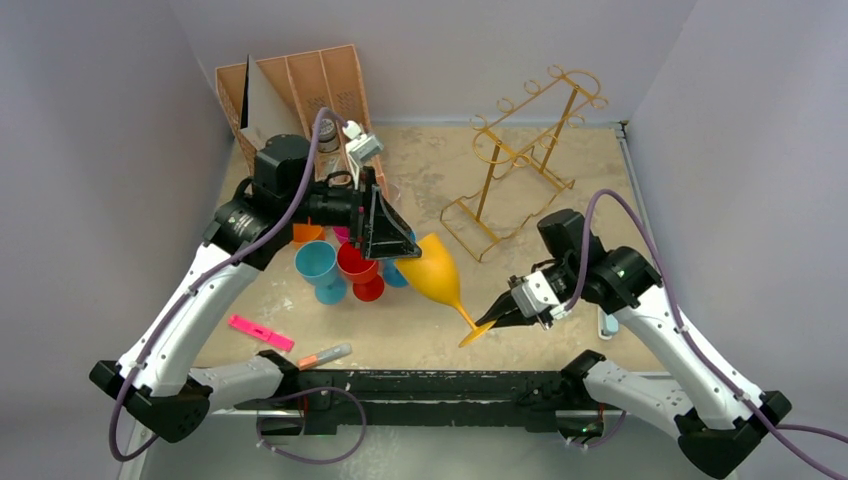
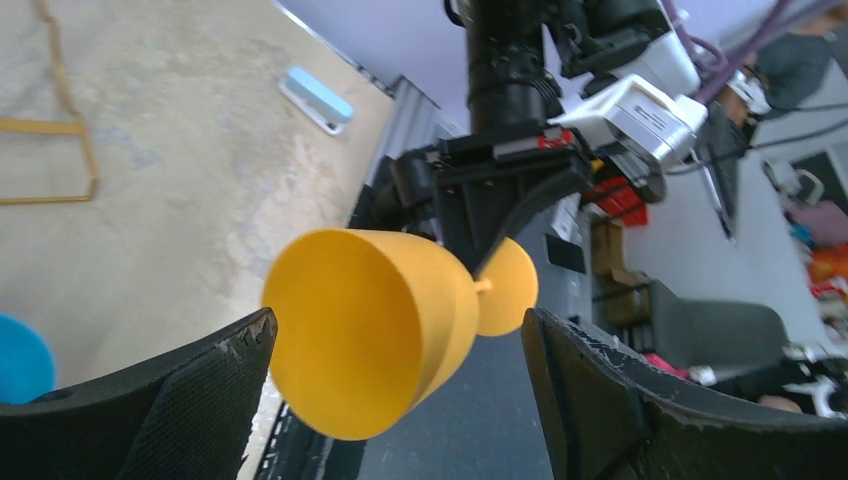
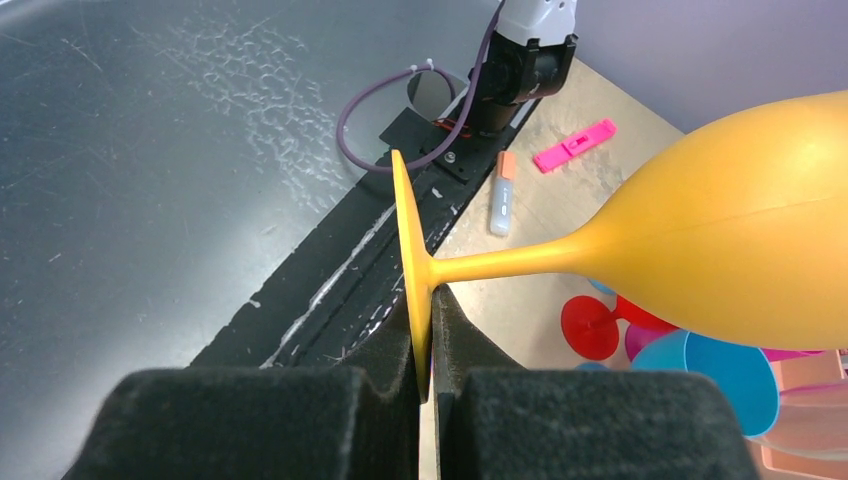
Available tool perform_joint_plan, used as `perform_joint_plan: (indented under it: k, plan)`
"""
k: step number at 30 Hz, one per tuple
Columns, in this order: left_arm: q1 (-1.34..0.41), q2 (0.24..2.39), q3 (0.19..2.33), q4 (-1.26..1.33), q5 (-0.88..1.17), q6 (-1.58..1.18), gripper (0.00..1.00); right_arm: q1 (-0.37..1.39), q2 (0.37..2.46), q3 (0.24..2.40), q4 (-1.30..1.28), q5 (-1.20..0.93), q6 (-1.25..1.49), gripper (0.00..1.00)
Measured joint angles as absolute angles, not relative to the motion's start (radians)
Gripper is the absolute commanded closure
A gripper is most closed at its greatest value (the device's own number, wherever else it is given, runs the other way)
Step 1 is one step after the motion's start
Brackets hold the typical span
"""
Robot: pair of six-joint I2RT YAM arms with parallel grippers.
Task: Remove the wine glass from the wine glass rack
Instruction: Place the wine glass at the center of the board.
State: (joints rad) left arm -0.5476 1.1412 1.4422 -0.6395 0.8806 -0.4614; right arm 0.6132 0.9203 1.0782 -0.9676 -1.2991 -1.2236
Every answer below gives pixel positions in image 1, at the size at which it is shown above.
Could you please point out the small round tin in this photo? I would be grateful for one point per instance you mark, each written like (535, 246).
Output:
(328, 141)

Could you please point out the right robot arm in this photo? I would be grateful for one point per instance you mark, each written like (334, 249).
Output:
(714, 413)

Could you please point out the clear wine glass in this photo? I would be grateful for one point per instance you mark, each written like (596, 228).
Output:
(394, 196)

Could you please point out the peach file organizer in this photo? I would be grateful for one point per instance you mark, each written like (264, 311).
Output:
(307, 82)

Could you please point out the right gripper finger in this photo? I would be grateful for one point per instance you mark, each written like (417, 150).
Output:
(504, 304)
(516, 319)

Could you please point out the pink highlighter marker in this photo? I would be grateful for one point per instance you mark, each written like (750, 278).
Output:
(262, 333)

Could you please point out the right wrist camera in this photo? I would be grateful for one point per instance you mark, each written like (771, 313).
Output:
(534, 295)

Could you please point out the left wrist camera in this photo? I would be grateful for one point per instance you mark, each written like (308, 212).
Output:
(360, 147)

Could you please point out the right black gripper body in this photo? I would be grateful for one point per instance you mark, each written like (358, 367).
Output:
(545, 316)

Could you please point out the magenta wine glass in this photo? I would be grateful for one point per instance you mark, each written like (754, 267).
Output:
(342, 234)

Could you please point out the red wine glass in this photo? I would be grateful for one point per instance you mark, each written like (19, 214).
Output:
(367, 284)

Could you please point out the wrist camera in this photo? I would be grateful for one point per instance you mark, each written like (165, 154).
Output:
(360, 147)
(534, 295)

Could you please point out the yellow wine glass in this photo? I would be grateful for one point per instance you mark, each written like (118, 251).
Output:
(435, 275)

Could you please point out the gold wine glass rack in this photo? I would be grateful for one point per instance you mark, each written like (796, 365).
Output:
(517, 147)

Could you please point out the grey orange marker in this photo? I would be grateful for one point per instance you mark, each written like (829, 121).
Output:
(324, 357)

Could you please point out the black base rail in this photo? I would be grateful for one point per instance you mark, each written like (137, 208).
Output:
(534, 401)

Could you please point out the blue wine glass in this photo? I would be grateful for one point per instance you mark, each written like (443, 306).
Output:
(316, 262)
(392, 276)

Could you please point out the light blue eraser bar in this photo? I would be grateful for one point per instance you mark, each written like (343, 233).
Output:
(607, 326)

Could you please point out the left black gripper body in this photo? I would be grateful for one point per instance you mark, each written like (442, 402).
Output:
(342, 206)

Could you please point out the orange wine glass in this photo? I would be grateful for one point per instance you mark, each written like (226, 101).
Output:
(305, 233)

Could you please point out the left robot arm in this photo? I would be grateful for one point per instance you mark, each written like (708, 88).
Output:
(156, 381)

